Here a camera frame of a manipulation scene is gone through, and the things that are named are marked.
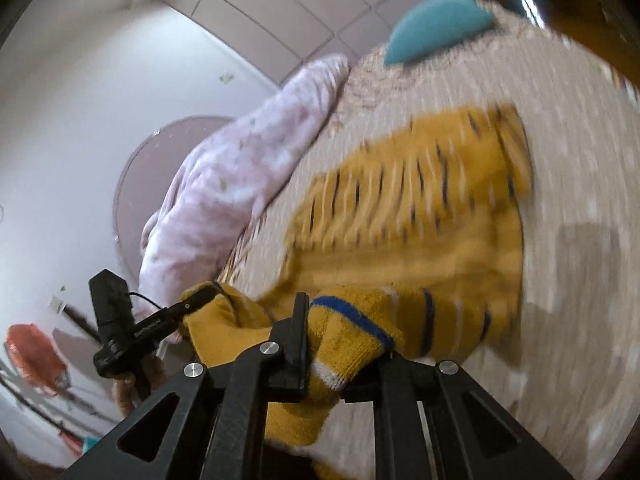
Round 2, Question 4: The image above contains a yellow striped knit sweater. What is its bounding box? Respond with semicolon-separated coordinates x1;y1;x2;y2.
184;103;532;479

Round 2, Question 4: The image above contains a person's left hand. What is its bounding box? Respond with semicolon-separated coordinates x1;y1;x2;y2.
112;354;168;417

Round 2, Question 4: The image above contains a pink floral duvet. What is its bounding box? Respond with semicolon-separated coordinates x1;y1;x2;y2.
138;53;350;307

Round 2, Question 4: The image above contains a red hanging bag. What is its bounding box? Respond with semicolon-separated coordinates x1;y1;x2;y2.
6;324;70;396

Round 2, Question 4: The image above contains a beige dotted quilted bedspread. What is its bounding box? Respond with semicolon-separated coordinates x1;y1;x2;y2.
222;4;639;479

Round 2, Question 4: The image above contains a teal pillow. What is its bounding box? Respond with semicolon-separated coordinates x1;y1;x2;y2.
384;0;496;66

